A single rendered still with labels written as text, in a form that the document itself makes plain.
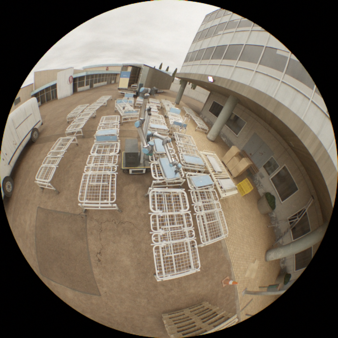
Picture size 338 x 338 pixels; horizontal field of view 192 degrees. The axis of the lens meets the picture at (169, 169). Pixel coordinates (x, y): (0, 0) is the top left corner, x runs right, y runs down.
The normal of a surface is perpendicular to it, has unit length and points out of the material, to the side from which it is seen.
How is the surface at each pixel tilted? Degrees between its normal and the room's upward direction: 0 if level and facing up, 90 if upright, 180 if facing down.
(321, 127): 90
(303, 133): 90
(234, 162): 90
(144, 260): 0
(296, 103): 90
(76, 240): 0
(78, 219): 0
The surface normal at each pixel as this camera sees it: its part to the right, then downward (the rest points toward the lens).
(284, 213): -0.93, 0.00
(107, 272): 0.29, -0.62
